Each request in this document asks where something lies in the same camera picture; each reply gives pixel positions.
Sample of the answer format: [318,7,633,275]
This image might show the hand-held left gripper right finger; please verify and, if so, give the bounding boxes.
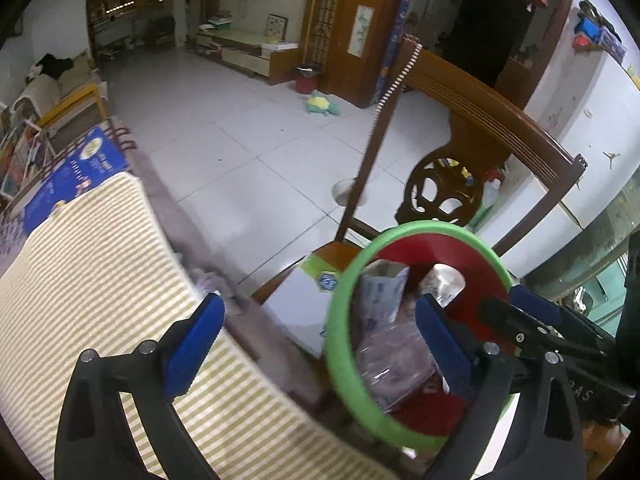
[416,292,586,480]

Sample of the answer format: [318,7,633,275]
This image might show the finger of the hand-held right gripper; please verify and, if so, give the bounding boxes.
[479,296,596,361]
[510,285,618,348]

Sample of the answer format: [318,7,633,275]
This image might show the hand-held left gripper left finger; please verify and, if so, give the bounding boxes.
[54,292,226,480]

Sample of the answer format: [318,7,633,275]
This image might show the clear plastic bottle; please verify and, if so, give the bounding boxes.
[356,322,441,411]

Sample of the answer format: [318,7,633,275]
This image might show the white grey package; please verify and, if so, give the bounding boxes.
[419,263,467,308]

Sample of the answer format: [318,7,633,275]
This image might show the green rimmed red bucket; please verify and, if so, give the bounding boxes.
[324,221,516,453]

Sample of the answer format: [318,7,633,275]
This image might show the person's right hand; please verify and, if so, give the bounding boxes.
[582,420,628,461]

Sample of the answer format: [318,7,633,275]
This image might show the white cardboard box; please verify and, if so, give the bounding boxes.
[261,252,351,358]

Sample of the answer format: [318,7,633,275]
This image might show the yellow white striped mat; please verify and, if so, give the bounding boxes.
[0,172,401,480]

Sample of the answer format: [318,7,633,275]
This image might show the yellow plastic toy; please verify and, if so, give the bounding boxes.
[440,159,476,183]

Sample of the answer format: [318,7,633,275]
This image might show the round metal disc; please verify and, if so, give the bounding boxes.
[332,178,368,207]

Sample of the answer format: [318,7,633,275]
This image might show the carved wooden chair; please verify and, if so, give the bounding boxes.
[250,35,587,361]

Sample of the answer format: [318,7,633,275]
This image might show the blue printed paper bag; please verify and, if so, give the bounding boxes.
[22,127,128,236]

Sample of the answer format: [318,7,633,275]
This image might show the white refrigerator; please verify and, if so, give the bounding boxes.
[480,0,640,281]

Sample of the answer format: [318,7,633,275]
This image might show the printed panels on white rack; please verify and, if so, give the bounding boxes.
[0,105,56,201]

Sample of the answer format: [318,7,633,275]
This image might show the green plush toy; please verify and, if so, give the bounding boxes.
[306,90,343,117]

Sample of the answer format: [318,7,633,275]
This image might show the fridge magnets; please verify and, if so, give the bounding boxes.
[572,0,628,58]

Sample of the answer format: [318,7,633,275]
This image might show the yellow framed sofa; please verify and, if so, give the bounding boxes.
[12,50,108,133]

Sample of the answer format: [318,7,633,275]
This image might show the red waste bin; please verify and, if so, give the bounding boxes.
[294,64,323,93]

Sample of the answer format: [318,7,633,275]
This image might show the low television cabinet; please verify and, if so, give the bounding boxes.
[196,27,301,86]

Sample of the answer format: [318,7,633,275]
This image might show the black cloth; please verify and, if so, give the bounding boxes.
[27,52,75,81]

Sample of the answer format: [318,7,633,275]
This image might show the small framed picture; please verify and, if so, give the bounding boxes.
[266,14,289,42]

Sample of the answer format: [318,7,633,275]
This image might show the white bead string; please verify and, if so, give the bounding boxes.
[372,35,423,121]

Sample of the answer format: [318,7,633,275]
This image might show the short wall scroll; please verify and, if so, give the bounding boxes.
[347,4,375,57]

